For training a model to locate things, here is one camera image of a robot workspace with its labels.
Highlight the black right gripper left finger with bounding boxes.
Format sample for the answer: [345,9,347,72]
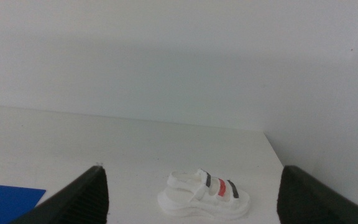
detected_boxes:
[9,165,110,224]

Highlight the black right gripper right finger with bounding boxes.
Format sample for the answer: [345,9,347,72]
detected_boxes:
[277,165,358,224]

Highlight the blue mat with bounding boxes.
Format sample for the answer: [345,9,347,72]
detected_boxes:
[0,183,47,224]

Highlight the white strappy sandal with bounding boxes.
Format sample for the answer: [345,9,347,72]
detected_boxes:
[157,168,250,220]

